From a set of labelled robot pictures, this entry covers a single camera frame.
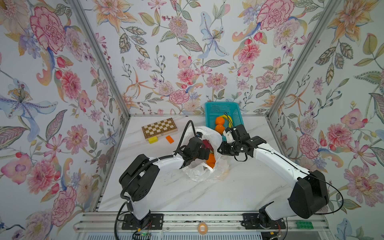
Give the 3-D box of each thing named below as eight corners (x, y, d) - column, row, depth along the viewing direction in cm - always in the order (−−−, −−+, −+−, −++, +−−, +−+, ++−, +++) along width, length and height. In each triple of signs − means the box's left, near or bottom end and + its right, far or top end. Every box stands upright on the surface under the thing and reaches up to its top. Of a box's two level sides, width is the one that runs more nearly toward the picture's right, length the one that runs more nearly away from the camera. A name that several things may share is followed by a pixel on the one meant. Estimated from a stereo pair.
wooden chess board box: (145, 141, 107) (144, 138, 105) (142, 129, 114) (141, 126, 112) (177, 130, 114) (177, 128, 111) (172, 120, 121) (171, 117, 118)
